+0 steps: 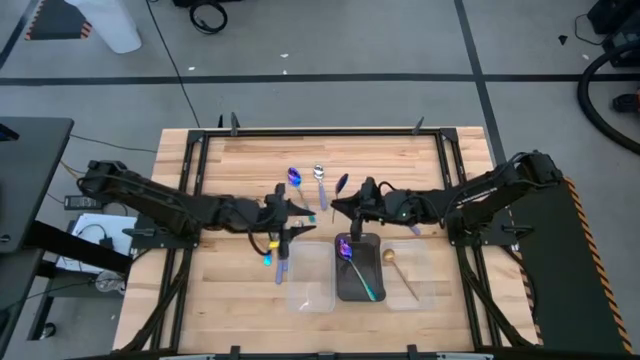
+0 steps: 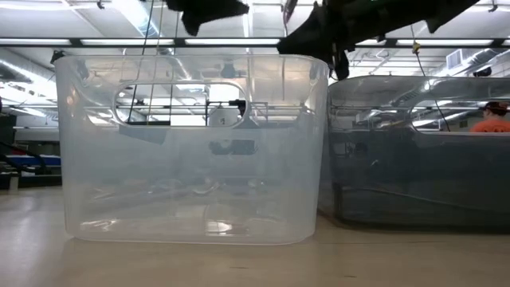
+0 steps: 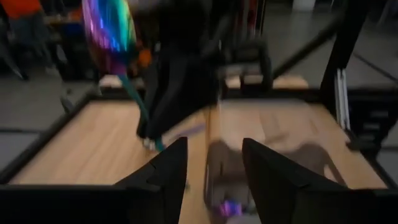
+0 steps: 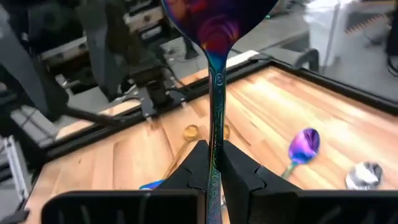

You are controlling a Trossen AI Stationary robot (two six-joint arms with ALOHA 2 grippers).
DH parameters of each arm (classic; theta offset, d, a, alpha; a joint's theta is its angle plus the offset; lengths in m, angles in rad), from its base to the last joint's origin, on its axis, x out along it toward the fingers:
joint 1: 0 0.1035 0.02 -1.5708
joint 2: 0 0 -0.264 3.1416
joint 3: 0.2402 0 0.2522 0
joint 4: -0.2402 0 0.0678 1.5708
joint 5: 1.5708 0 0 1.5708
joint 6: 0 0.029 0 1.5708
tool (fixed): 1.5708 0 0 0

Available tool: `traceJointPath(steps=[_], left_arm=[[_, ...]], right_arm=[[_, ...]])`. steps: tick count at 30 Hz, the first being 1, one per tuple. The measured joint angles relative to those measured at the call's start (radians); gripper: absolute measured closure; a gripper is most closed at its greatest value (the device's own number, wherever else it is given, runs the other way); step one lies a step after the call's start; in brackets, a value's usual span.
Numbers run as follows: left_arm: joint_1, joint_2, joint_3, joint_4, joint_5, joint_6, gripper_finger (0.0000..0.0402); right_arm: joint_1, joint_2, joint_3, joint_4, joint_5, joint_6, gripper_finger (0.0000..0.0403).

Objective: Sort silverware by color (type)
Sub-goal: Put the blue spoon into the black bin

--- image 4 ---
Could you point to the black table frame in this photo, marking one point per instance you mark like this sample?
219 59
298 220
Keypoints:
342 90

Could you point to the black orange striped mat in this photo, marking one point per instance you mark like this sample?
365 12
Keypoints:
363 20

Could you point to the black rig post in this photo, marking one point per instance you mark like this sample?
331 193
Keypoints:
28 62

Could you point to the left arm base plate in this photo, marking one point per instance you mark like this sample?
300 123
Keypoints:
157 102

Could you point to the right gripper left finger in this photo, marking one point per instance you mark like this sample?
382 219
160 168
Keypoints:
124 207

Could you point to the silver aluminium extrusion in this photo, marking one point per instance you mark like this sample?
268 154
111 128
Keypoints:
15 168

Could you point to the gold spoon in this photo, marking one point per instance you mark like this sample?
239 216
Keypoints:
190 132
226 132

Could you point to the black diagonal brace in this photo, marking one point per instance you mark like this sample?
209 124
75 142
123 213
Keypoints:
93 117

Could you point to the iridescent rainbow spoon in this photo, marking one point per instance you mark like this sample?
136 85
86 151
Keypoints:
152 185
304 146
217 31

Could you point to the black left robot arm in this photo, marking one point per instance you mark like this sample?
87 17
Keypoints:
146 81

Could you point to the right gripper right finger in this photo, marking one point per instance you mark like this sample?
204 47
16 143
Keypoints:
311 207

